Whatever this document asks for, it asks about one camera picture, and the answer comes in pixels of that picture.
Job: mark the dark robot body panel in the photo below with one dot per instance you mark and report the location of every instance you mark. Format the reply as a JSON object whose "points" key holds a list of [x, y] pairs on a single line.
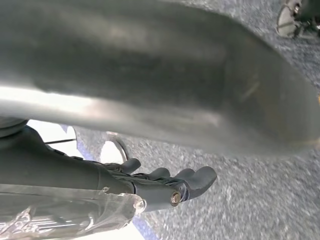
{"points": [[149, 66]]}

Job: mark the chrome stanchion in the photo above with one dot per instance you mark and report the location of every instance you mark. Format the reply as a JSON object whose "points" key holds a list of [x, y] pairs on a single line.
{"points": [[109, 152]]}

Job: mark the clear plastic wrap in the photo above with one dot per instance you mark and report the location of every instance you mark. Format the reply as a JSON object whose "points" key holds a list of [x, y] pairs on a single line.
{"points": [[62, 212]]}

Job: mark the black round stool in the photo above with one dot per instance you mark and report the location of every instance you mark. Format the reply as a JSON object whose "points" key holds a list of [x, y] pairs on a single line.
{"points": [[286, 21]]}

